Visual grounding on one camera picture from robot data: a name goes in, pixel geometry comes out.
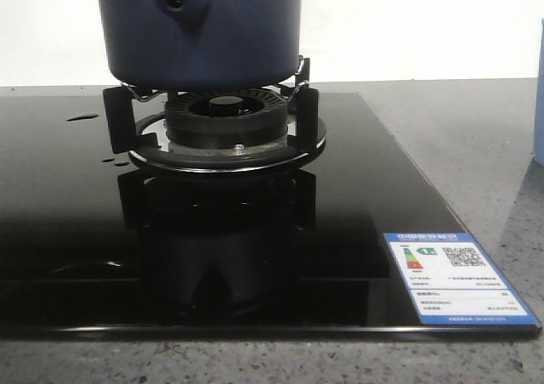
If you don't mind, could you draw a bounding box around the dark blue cooking pot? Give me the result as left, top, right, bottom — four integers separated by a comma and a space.
99, 0, 302, 91

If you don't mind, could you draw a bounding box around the light blue ribbed cup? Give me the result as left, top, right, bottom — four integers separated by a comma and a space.
533, 35, 544, 166

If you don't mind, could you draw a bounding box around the black metal pot support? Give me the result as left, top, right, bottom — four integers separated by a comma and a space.
103, 57, 326, 173

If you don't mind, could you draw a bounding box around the black round gas burner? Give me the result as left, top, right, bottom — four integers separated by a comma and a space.
165, 88, 288, 149

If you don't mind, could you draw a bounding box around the black glass gas stove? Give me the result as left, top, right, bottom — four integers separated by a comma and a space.
1, 93, 542, 340

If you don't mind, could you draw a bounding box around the blue energy rating sticker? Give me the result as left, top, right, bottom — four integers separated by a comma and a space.
383, 233, 539, 326

